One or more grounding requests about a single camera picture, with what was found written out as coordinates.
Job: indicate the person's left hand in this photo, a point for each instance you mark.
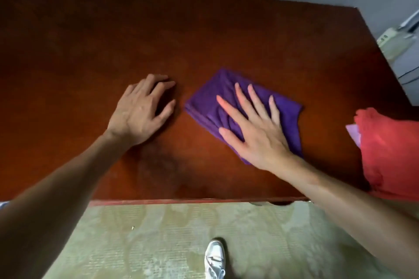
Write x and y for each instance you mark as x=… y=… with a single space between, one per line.
x=137 y=115

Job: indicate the person's right hand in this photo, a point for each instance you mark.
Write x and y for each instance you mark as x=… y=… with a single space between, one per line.
x=265 y=141

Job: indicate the purple cloth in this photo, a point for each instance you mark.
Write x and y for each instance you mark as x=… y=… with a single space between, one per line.
x=209 y=92

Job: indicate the orange cloth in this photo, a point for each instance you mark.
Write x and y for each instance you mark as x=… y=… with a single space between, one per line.
x=389 y=157

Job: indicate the person's left forearm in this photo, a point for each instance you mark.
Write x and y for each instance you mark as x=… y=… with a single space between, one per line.
x=49 y=197

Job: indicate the person's right forearm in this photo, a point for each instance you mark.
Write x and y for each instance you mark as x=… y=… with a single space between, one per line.
x=360 y=210

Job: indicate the reddish brown wooden table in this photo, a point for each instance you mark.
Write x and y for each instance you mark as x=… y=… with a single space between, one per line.
x=98 y=43

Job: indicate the lilac paper tag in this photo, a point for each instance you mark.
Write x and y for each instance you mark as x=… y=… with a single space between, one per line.
x=354 y=135

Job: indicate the white shoe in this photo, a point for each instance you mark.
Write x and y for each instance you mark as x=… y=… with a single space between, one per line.
x=214 y=260

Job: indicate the cream wall socket box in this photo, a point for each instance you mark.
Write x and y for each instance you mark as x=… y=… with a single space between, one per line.
x=394 y=45

